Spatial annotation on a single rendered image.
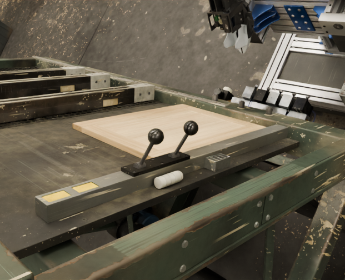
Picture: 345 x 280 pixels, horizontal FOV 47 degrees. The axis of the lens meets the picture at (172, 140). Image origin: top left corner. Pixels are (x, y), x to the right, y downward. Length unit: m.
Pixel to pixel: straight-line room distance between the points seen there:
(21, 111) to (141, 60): 2.12
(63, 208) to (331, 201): 0.95
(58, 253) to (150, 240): 0.21
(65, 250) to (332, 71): 1.87
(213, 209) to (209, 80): 2.23
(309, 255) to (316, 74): 1.21
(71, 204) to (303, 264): 0.88
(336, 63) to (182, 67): 1.27
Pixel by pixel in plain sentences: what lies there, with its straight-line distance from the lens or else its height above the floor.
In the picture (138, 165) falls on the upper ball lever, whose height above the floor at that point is 1.50.
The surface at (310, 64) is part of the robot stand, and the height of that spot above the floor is 0.21.
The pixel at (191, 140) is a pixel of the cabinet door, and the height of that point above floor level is 1.19.
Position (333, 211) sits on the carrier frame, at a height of 0.79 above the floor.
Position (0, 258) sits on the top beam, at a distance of 0.58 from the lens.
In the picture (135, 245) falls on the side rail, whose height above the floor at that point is 1.68.
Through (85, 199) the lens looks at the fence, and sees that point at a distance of 0.87.
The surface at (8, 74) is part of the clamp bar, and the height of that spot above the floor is 1.29.
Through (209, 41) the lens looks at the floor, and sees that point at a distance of 3.18.
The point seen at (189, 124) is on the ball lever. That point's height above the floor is 1.45.
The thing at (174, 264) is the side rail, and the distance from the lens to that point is 0.74.
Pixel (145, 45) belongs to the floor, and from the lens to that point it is 3.60.
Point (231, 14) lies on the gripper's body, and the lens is 1.02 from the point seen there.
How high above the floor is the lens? 2.19
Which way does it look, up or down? 49 degrees down
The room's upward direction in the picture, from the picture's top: 57 degrees counter-clockwise
